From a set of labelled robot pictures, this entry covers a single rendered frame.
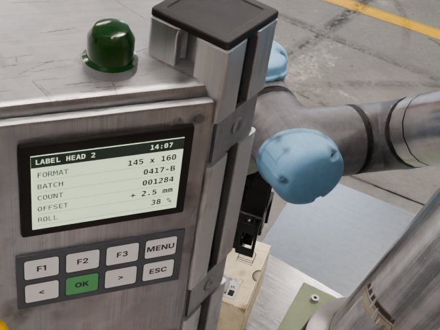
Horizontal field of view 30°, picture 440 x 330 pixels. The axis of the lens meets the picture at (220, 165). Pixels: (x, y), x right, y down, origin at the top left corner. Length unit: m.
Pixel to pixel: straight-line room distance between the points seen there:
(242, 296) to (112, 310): 0.60
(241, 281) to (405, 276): 0.47
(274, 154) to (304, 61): 2.46
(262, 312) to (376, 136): 0.38
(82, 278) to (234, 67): 0.14
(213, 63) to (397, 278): 0.31
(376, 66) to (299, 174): 2.55
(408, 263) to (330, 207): 0.71
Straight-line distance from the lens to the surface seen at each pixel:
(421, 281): 0.62
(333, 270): 1.22
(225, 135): 0.41
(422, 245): 0.61
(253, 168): 0.94
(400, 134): 0.84
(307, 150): 0.79
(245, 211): 0.99
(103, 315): 0.47
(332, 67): 3.26
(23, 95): 0.37
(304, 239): 1.26
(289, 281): 1.19
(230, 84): 0.39
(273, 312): 1.15
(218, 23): 0.38
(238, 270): 1.08
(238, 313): 1.05
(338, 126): 0.84
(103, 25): 0.38
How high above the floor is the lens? 1.69
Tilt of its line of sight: 39 degrees down
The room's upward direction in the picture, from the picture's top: 9 degrees clockwise
